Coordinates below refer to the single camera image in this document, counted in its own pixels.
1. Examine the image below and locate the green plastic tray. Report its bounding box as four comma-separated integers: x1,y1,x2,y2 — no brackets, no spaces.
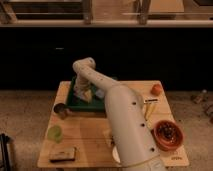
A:
66,77,105,112

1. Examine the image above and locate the small orange fruit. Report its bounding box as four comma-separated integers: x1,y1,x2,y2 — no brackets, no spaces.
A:
150,84,163,96

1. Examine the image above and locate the brown scrub block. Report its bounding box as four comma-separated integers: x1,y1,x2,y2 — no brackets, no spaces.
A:
49,147,76,163

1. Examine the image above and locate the orange terracotta bowl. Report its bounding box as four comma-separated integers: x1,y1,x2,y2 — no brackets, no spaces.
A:
152,120,183,151

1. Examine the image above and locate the wooden shelf rack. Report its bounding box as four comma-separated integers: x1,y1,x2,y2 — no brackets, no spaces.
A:
0,0,213,27

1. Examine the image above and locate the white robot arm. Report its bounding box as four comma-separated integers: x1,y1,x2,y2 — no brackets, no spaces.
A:
73,58,167,171

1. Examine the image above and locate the dark metal cup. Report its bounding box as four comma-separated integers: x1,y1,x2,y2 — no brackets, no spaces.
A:
53,103,68,119

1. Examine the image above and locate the green plastic cup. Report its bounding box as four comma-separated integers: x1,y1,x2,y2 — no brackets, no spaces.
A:
47,125,62,143

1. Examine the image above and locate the white small bowl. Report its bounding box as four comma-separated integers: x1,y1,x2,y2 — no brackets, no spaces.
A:
112,146,120,164

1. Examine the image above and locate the black stand at left edge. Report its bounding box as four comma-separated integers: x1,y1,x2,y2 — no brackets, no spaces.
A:
0,133,11,171

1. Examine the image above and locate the grey towel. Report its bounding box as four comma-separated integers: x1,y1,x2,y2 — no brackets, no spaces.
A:
74,92,84,100

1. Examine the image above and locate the grey-blue sponge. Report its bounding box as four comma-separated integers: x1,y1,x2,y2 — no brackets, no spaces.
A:
95,89,105,99

